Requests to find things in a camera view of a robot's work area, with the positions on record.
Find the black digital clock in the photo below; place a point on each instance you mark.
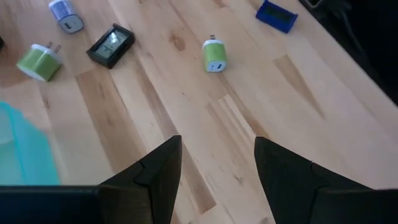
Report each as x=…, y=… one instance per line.
x=110, y=46

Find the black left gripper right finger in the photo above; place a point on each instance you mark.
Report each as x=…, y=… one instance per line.
x=311, y=205

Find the dark blue digital display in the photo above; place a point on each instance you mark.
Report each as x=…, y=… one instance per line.
x=276, y=17

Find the green white USB charger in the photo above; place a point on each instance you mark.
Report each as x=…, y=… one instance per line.
x=38, y=63
x=214, y=54

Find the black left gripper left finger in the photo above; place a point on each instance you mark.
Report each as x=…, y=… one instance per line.
x=124, y=205

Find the translucent green plastic tray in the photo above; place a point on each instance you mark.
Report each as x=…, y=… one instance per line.
x=21, y=149

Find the purple white USB charger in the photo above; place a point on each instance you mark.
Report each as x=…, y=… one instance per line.
x=66, y=18

